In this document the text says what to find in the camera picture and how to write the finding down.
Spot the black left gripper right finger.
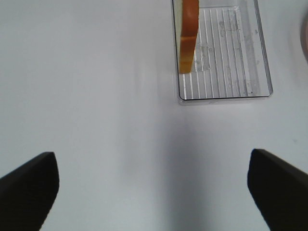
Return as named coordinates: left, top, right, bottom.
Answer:
left=247, top=149, right=308, bottom=231

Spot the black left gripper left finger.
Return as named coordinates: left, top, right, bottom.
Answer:
left=0, top=152, right=59, bottom=231

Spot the bread slice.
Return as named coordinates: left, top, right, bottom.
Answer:
left=173, top=0, right=199, bottom=74

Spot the clear bread container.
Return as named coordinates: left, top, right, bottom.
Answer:
left=177, top=0, right=273, bottom=103

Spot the pink round plate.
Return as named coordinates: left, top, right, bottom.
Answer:
left=300, top=11, right=308, bottom=61

